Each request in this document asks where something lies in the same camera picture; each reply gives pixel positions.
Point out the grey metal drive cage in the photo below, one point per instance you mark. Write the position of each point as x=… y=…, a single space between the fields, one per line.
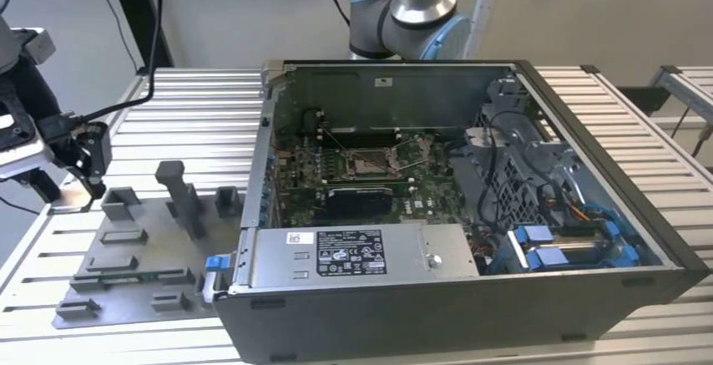
x=517 y=181

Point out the black upright post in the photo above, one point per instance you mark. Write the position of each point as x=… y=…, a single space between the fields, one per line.
x=146 y=26

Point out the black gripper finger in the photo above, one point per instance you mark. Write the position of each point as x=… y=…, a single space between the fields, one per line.
x=93 y=152
x=41 y=185

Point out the silver power supply unit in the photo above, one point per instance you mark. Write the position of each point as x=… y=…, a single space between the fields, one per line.
x=389 y=273

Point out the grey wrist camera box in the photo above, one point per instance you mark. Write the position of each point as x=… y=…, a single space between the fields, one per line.
x=37 y=45

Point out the blue and white case latch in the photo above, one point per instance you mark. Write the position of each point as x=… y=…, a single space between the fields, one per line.
x=216 y=264

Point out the aluminium frame rail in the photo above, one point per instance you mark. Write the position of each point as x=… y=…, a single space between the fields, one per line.
x=685 y=83

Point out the CPU socket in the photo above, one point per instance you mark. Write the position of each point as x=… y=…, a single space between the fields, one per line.
x=371 y=165

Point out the black block beside table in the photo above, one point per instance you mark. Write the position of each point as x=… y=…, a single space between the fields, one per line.
x=642 y=97

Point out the blue disk carrier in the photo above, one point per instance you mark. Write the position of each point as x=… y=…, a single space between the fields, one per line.
x=547 y=258
x=533 y=234

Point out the green motherboard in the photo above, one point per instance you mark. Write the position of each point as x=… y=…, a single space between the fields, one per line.
x=434 y=198

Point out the black fan shroud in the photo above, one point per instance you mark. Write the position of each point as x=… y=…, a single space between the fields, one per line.
x=357 y=201

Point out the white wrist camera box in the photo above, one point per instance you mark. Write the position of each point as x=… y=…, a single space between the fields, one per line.
x=21 y=160

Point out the grey parts rack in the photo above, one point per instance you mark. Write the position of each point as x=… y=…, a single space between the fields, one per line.
x=166 y=256

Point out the RAM slot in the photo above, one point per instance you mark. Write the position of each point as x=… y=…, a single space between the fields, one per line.
x=358 y=133

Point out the black open PC case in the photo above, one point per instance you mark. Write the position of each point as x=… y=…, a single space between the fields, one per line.
x=445 y=319

